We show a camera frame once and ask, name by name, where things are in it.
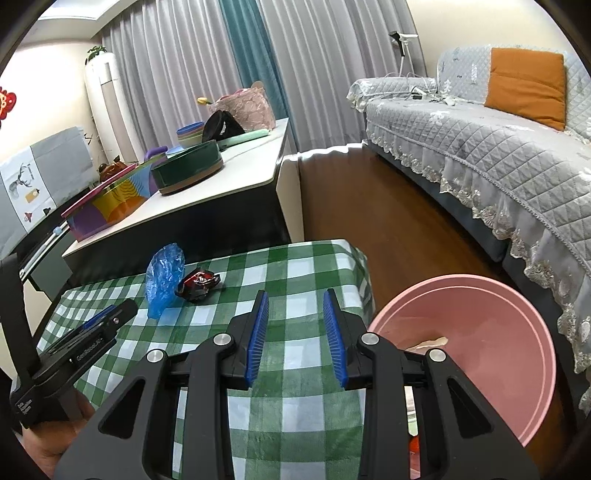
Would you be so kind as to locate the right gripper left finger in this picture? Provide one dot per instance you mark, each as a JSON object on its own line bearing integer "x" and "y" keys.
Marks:
{"x": 248, "y": 331}

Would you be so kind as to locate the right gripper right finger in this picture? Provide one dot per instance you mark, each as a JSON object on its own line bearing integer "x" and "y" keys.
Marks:
{"x": 343, "y": 330}

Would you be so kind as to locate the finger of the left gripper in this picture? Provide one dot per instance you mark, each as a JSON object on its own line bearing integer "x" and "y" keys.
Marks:
{"x": 123, "y": 312}
{"x": 99, "y": 317}

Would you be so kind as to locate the blue plastic bag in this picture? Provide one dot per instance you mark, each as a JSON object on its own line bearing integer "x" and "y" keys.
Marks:
{"x": 164, "y": 272}

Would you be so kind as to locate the black red snack wrapper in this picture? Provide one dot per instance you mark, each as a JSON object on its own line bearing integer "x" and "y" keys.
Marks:
{"x": 196, "y": 285}

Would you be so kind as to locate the torn cream tissue box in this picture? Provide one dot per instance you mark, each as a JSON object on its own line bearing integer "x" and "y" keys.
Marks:
{"x": 424, "y": 346}

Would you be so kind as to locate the red plastic bag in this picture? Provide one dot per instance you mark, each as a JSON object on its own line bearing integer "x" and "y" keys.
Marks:
{"x": 414, "y": 445}

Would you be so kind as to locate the pink plastic trash basin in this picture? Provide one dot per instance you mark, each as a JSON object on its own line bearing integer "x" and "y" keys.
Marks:
{"x": 496, "y": 336}

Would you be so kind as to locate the person's left hand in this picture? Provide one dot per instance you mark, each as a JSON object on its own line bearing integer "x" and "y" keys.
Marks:
{"x": 46, "y": 443}

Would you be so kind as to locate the green checked tablecloth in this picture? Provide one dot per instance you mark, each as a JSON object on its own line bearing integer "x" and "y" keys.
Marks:
{"x": 295, "y": 422}

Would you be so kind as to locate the tv cabinet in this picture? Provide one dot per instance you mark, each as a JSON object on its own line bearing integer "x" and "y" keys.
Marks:
{"x": 43, "y": 270}

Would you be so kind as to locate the colourful storage box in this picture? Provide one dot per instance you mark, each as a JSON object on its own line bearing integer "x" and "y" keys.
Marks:
{"x": 113, "y": 200}

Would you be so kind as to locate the white coffee table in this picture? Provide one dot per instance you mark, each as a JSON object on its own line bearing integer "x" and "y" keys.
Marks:
{"x": 253, "y": 202}

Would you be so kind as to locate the brown teapot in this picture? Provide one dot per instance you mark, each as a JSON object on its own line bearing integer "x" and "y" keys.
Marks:
{"x": 107, "y": 171}

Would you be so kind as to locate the covered television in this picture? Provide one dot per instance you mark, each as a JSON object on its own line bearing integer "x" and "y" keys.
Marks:
{"x": 39, "y": 180}

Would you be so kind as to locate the dark green round tin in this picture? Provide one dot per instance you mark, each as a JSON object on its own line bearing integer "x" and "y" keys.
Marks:
{"x": 187, "y": 168}

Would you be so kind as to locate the stacked coloured bowls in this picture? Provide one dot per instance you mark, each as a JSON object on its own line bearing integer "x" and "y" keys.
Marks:
{"x": 190, "y": 135}

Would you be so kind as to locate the black bowl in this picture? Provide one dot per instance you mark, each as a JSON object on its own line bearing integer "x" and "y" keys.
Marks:
{"x": 221, "y": 125}

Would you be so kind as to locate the pink patterned basket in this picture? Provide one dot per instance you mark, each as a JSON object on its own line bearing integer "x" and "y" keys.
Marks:
{"x": 249, "y": 106}

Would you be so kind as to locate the white air conditioner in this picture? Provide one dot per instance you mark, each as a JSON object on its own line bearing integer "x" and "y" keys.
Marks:
{"x": 110, "y": 110}

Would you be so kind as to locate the grey quilted sofa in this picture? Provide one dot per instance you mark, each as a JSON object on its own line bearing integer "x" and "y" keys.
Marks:
{"x": 525, "y": 183}

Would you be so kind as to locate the red chinese knot decoration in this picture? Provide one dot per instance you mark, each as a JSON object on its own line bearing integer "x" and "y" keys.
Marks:
{"x": 7, "y": 103}

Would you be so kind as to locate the grey curtains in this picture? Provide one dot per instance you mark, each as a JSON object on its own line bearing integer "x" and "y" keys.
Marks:
{"x": 307, "y": 54}

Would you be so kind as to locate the teal curtain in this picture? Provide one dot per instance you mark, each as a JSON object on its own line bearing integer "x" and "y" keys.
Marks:
{"x": 254, "y": 55}

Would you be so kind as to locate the white floor lamp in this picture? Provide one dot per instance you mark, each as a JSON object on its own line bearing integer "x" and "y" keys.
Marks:
{"x": 402, "y": 40}

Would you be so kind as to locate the orange cushion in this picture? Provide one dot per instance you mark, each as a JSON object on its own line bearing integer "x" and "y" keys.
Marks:
{"x": 530, "y": 84}

